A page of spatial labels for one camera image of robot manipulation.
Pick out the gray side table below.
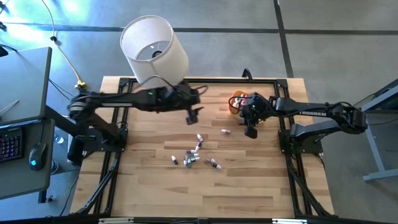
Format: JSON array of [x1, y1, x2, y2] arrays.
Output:
[[343, 78, 398, 182]]

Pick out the yellow cable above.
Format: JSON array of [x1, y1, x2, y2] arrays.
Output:
[[40, 0, 87, 90]]

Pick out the black keyboard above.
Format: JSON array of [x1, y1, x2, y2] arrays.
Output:
[[0, 127, 24, 163]]

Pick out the gray keyboard desk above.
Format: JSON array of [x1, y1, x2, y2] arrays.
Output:
[[0, 119, 56, 200]]

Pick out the silver pen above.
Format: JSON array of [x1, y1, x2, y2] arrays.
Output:
[[0, 99, 20, 114]]

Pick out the black computer mouse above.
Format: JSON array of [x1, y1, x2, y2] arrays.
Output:
[[28, 142, 49, 171]]

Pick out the black clamp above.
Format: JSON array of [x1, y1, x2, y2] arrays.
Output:
[[241, 68, 254, 82]]

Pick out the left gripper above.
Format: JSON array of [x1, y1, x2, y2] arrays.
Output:
[[169, 83, 205, 126]]

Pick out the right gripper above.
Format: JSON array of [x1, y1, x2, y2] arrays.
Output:
[[241, 93, 274, 139]]

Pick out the yellow plastic basket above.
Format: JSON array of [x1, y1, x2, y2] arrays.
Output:
[[228, 89, 252, 118]]

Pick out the black aluminium table frame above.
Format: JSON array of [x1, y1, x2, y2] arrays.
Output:
[[71, 77, 335, 224]]

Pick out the white shade silver table lamp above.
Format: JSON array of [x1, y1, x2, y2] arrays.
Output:
[[119, 14, 190, 91]]

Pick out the black desk leg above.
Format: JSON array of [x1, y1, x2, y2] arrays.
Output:
[[43, 88, 97, 166]]

